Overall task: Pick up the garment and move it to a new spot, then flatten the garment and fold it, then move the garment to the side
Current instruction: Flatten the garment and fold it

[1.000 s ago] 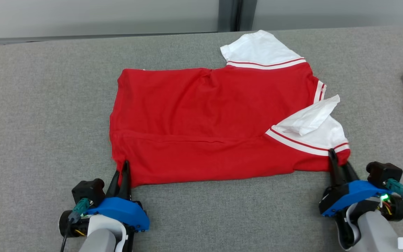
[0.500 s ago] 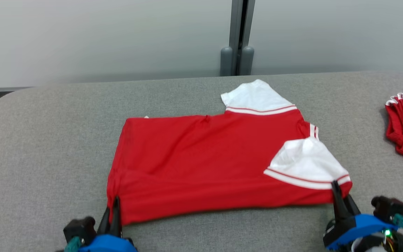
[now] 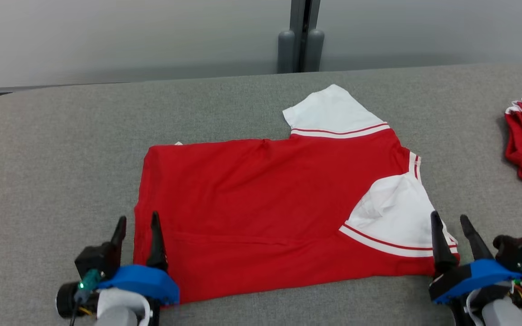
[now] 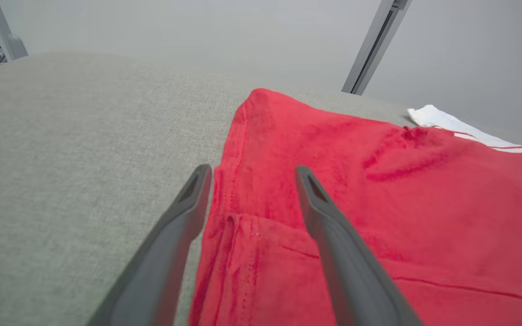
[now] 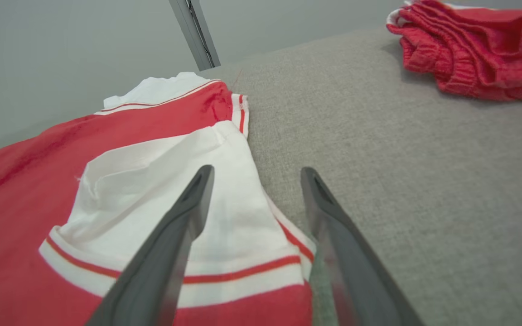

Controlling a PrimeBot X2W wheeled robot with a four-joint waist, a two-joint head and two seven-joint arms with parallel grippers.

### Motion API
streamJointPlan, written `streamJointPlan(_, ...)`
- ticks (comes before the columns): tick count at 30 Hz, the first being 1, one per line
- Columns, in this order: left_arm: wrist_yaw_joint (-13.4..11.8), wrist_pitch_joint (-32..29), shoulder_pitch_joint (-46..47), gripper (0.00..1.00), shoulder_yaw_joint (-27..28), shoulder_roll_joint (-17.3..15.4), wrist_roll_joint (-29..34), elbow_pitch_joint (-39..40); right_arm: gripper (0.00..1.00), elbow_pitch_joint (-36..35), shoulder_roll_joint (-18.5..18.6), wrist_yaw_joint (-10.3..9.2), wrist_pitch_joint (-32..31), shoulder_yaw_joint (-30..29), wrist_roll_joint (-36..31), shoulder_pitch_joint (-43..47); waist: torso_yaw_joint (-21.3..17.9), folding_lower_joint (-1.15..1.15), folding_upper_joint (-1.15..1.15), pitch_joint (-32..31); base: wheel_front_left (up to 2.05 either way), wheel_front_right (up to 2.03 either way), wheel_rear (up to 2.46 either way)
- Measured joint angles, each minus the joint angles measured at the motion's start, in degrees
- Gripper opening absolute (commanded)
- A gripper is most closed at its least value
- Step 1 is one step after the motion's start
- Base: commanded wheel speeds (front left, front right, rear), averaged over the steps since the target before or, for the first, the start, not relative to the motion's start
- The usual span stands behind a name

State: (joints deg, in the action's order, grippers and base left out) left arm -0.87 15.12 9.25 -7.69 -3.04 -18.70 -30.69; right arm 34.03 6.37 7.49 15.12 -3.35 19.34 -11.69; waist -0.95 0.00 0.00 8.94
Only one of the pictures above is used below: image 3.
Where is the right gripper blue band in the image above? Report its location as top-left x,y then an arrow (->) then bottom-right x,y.
429,211 -> 522,314

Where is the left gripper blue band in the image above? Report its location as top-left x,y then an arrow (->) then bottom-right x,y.
56,211 -> 180,318

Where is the red and white t-shirt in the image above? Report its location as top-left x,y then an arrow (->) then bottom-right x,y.
133,84 -> 461,305

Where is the grey fabric covered platform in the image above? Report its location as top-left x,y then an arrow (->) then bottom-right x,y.
0,63 -> 522,326

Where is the left cable with teal connector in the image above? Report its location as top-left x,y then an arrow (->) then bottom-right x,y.
68,269 -> 103,326

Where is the grey cylindrical post bumper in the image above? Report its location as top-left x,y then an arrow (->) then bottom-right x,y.
305,29 -> 325,72
278,30 -> 296,74

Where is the grey vertical wall post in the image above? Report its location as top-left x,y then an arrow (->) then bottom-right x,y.
288,0 -> 321,73

